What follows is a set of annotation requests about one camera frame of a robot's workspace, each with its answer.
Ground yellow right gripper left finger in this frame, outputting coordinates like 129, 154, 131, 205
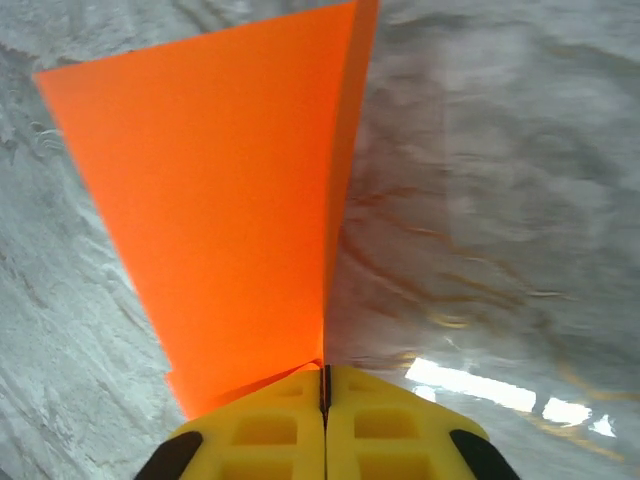
133, 368, 327, 480

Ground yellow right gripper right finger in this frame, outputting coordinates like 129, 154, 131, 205
322, 364, 522, 480

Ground orange paper sheet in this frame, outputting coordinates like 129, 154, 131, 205
32, 0, 381, 421

